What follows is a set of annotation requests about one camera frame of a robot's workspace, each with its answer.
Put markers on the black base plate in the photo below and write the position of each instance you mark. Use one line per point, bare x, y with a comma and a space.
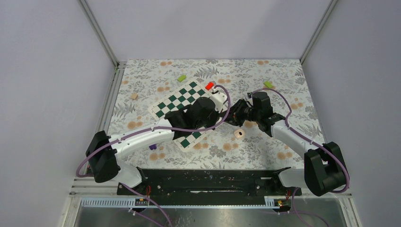
211, 187

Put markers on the red block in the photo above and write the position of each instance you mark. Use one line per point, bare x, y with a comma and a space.
209, 86

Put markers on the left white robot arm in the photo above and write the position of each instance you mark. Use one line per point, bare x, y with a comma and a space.
105, 153

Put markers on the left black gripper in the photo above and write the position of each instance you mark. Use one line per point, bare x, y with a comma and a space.
216, 117

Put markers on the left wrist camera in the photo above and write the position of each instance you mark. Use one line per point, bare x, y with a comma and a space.
219, 98

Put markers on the floral patterned table mat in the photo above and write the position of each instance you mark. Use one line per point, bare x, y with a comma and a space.
153, 79

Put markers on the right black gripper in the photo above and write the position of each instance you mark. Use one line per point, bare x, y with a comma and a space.
235, 118

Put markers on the green block right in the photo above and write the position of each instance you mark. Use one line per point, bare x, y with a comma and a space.
267, 84

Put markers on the green white purple block stack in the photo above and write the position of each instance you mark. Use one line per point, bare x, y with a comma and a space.
153, 147

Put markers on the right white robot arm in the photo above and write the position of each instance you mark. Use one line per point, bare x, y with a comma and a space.
324, 167

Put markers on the beige earbud charging case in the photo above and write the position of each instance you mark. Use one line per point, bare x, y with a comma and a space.
238, 134

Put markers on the green block left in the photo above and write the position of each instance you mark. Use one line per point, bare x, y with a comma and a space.
181, 78

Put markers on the green white chessboard mat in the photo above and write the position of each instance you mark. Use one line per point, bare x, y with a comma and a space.
184, 95

